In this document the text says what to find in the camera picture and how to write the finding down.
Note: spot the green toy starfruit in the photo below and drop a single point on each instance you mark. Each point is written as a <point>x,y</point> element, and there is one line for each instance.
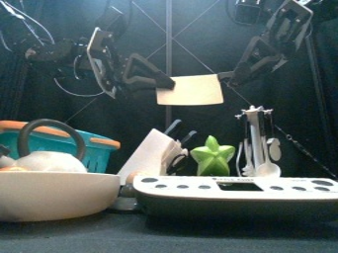
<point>213,158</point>

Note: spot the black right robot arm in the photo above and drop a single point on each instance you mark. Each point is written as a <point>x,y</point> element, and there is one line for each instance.
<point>324,8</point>

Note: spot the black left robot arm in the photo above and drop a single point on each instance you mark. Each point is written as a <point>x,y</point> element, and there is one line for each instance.
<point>53,52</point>

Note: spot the white utensil rack stand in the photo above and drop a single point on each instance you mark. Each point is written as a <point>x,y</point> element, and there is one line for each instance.
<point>254,131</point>

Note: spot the white toy knife block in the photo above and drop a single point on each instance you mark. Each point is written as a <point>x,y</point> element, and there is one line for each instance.
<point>145,154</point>

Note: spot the white toy round spatula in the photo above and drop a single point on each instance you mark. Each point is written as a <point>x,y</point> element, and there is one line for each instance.
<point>274,150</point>

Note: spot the white toy curved utensil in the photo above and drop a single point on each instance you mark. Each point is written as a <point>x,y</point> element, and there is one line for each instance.
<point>240,158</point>

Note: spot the white toy fork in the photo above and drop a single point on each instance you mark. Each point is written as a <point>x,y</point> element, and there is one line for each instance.
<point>248,169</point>

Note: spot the white toy spoon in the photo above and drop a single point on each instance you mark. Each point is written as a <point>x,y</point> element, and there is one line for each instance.
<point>269,169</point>

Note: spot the white toy cooktop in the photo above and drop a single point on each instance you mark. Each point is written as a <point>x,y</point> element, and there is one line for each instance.
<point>189,194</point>

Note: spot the small grey shaker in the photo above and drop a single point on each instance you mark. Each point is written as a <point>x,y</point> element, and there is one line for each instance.
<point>127,197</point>

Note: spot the cream toy bowl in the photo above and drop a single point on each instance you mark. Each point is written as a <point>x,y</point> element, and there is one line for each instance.
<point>53,197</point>

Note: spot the grey vertical frame pole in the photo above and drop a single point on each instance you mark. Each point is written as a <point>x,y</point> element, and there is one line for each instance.
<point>169,49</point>

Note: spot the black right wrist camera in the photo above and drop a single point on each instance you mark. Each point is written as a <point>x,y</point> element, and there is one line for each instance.
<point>249,11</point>

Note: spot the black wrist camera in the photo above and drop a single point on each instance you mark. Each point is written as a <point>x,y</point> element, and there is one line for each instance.
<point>113,19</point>
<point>249,11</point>

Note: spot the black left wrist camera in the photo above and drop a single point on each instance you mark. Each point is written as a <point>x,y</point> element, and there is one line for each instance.
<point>113,19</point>

